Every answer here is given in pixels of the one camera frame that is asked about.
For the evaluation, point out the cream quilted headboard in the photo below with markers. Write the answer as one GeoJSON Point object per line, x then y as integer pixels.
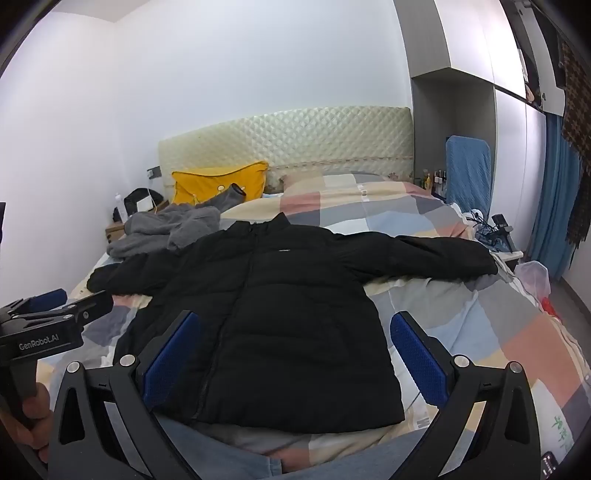
{"type": "Point", "coordinates": [372, 139]}

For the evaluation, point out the grey white wardrobe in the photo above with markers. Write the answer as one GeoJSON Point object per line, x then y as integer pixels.
{"type": "Point", "coordinates": [483, 69]}

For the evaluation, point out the grey fleece garment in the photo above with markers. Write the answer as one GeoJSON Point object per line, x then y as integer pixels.
{"type": "Point", "coordinates": [175, 227]}

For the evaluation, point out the wall power socket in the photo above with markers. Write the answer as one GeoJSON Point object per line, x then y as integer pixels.
{"type": "Point", "coordinates": [154, 172]}

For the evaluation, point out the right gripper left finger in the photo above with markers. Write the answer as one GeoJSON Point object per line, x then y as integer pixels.
{"type": "Point", "coordinates": [83, 442]}

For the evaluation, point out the checked pillow at headboard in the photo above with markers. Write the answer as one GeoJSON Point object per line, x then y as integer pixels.
{"type": "Point", "coordinates": [317, 180]}

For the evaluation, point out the black bag on nightstand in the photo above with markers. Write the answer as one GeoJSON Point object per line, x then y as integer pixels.
{"type": "Point", "coordinates": [138, 200]}

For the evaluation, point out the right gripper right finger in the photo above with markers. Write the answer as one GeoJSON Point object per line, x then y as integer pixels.
{"type": "Point", "coordinates": [506, 444]}

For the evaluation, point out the brown plaid hanging garment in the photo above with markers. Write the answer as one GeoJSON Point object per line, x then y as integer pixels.
{"type": "Point", "coordinates": [576, 131]}

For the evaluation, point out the patchwork checked duvet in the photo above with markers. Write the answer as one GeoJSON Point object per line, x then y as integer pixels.
{"type": "Point", "coordinates": [492, 320]}

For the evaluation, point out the white plastic bag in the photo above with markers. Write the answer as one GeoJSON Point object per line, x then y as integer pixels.
{"type": "Point", "coordinates": [534, 277]}

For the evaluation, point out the blue covered chair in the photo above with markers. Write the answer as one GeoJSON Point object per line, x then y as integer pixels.
{"type": "Point", "coordinates": [469, 174]}

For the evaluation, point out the blue curtain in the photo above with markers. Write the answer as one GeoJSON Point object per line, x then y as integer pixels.
{"type": "Point", "coordinates": [549, 244]}

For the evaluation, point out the yellow pillow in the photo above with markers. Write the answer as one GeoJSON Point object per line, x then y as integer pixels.
{"type": "Point", "coordinates": [197, 186]}

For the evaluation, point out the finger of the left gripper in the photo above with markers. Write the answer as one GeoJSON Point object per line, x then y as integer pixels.
{"type": "Point", "coordinates": [46, 299]}
{"type": "Point", "coordinates": [90, 308]}

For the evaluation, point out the black puffer jacket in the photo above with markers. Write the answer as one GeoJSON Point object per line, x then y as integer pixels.
{"type": "Point", "coordinates": [288, 339]}

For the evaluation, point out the wooden bedside table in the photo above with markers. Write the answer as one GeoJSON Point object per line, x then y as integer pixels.
{"type": "Point", "coordinates": [115, 231]}

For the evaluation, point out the person's blue jeans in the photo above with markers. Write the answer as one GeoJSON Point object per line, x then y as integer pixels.
{"type": "Point", "coordinates": [210, 458]}

